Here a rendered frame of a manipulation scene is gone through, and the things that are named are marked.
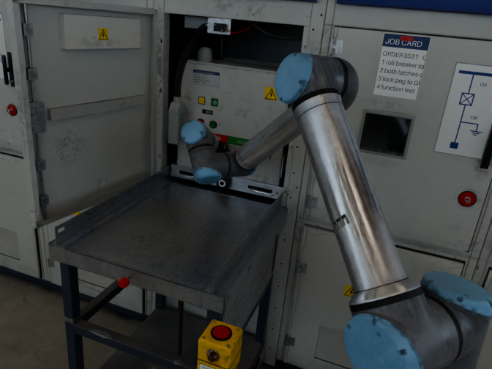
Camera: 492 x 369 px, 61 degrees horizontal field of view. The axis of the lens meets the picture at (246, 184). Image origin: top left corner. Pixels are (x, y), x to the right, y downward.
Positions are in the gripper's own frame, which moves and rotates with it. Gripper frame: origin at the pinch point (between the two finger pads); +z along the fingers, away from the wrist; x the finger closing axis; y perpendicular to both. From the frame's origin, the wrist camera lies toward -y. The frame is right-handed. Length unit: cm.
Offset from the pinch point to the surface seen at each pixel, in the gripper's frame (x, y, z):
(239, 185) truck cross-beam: -9.0, 8.9, 9.7
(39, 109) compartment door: -8, -41, -59
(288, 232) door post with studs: -23.7, 33.9, 14.6
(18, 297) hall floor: -95, -111, 40
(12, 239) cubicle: -65, -125, 37
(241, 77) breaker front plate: 31.4, 5.3, -12.2
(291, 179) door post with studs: -2.7, 31.9, 2.5
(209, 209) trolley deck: -23.3, 4.2, -5.8
